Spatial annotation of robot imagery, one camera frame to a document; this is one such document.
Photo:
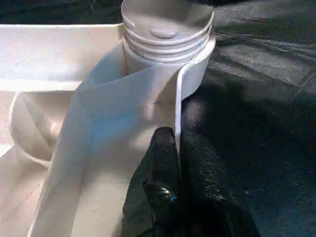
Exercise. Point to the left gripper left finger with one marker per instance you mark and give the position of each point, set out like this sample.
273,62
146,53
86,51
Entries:
153,197

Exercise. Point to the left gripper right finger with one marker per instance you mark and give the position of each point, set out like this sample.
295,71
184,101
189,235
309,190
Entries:
212,202

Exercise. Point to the white plastic table leg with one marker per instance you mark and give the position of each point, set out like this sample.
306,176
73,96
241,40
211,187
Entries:
168,19

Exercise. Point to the white plastic table top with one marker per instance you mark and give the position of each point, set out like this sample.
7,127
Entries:
49,54

